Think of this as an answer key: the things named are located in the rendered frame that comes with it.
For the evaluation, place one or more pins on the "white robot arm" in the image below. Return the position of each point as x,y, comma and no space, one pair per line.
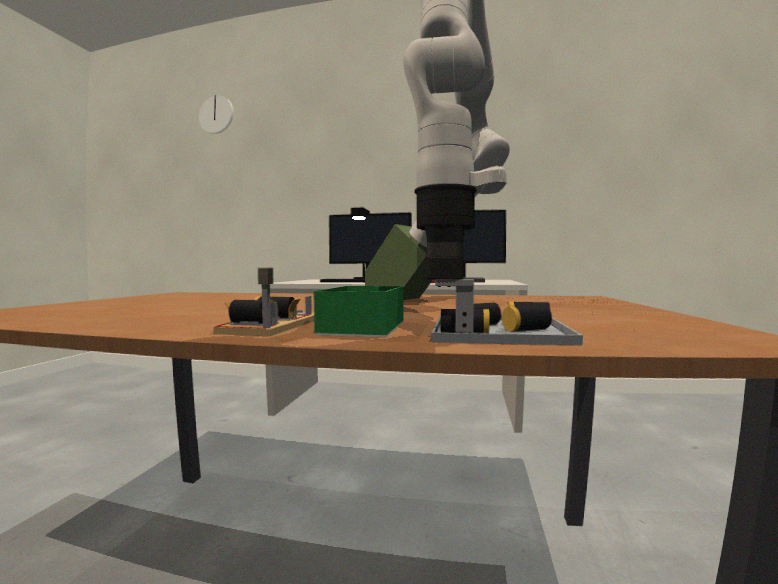
455,63

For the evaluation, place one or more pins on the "tan circuit board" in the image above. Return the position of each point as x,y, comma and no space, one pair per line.
271,324

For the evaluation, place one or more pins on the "black battery with yellow end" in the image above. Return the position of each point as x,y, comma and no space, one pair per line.
524,318
480,325
246,310
283,304
516,304
494,311

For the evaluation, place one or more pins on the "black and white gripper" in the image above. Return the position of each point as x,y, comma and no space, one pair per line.
445,208

